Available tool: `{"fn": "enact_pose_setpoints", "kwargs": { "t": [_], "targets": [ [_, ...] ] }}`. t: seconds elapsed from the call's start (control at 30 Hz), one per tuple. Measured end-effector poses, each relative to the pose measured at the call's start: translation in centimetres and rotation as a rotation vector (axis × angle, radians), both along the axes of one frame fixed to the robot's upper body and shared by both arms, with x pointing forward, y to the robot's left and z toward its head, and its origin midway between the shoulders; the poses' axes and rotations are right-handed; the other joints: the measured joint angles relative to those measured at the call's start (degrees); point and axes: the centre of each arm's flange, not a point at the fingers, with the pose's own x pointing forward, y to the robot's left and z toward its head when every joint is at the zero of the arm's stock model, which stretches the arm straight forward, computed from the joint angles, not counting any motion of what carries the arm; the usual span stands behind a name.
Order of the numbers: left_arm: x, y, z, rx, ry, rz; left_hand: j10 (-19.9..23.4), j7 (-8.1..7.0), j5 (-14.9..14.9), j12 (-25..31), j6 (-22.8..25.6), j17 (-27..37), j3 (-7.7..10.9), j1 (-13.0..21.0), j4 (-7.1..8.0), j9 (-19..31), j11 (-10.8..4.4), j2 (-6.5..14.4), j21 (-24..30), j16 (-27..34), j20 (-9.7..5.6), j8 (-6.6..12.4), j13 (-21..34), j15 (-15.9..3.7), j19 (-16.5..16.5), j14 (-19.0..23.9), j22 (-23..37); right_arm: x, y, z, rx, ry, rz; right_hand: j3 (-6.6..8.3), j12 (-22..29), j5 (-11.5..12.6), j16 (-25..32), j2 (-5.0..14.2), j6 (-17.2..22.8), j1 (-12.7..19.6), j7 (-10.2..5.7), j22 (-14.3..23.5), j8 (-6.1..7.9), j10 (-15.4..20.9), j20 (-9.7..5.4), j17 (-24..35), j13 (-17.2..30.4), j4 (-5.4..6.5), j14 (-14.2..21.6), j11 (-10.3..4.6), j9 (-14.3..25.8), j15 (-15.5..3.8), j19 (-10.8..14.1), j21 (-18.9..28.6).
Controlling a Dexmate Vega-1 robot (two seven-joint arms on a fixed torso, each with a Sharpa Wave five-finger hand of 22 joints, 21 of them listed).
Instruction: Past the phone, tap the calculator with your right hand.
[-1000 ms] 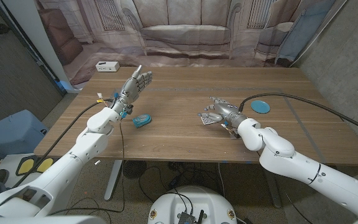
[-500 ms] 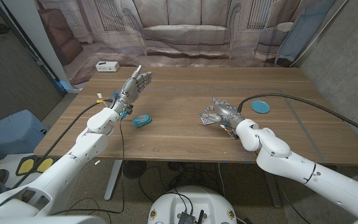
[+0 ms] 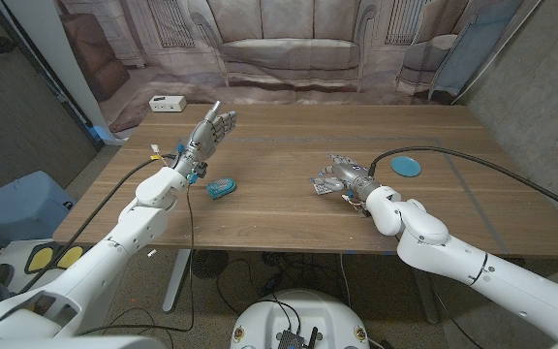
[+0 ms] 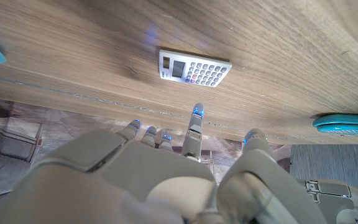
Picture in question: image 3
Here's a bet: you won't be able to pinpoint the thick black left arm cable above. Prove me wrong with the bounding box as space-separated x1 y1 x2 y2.
16 155 178 297

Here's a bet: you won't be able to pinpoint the thin black left wrist cable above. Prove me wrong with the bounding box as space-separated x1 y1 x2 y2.
77 186 198 336

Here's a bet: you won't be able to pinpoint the grey table leg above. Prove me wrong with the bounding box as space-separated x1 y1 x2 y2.
410 266 441 325

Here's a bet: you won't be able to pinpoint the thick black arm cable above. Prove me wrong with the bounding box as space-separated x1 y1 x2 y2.
367 145 558 220
16 155 178 297

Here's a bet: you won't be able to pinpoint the white power strip box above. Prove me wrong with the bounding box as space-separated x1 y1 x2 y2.
148 95 188 113

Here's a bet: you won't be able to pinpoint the teal toy phone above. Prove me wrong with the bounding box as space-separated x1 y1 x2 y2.
205 176 237 201

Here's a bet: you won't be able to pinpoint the black antenna module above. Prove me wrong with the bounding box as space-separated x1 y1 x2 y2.
276 327 319 349

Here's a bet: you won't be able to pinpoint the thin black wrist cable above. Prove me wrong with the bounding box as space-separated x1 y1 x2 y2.
77 186 198 336
432 285 484 349

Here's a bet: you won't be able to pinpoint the blue round coaster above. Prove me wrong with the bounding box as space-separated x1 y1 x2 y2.
389 155 422 178

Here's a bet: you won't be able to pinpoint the small grey calculator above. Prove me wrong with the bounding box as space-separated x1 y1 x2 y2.
309 176 337 196

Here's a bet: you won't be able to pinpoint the black round floor fan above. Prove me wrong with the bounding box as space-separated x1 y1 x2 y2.
190 249 231 280

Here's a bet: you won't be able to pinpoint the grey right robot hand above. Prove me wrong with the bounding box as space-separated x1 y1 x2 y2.
309 153 382 201

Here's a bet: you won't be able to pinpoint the white table leg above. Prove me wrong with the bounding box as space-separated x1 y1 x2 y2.
162 249 193 313

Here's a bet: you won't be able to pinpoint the black floor cable bundle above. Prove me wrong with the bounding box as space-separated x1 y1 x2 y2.
215 251 348 316

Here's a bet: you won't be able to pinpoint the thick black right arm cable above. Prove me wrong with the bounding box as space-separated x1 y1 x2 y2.
367 145 558 220

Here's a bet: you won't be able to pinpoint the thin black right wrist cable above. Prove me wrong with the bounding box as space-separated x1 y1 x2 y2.
432 285 484 349

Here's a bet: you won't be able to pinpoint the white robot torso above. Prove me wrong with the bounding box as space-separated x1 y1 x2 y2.
230 289 370 349

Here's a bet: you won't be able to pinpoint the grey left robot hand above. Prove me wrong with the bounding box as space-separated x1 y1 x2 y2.
174 100 238 178

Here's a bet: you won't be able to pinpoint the white pedal board yellow pads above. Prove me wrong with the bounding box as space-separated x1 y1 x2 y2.
0 239 86 295

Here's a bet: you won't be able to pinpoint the printed sofa room backdrop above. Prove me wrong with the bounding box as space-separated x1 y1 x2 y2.
55 0 525 135

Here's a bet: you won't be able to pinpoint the blue plastic bin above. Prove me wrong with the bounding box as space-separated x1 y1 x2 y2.
0 170 77 248

